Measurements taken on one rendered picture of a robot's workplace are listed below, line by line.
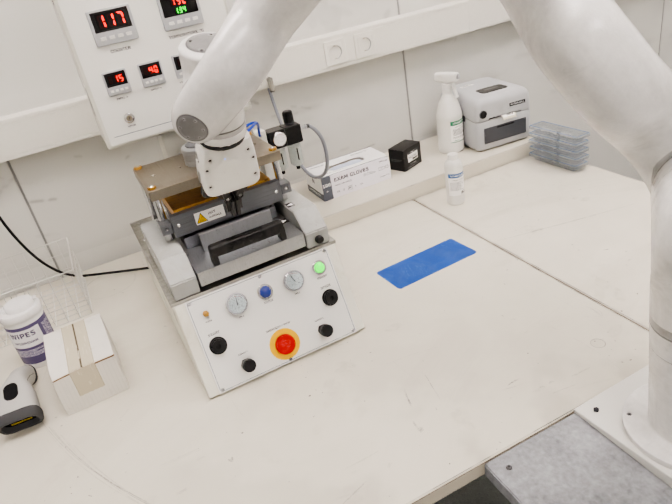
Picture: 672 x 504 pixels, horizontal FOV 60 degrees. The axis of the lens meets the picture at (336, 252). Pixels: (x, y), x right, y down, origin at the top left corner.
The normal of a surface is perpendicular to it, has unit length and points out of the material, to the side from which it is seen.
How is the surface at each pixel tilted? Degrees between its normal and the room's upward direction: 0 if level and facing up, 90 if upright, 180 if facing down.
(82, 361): 2
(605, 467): 0
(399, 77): 90
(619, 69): 76
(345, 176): 87
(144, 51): 90
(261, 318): 65
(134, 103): 90
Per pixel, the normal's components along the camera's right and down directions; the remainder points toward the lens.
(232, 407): -0.17, -0.86
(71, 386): 0.45, 0.35
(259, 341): 0.34, -0.03
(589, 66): -0.36, 0.45
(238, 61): 0.30, 0.21
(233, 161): 0.47, 0.71
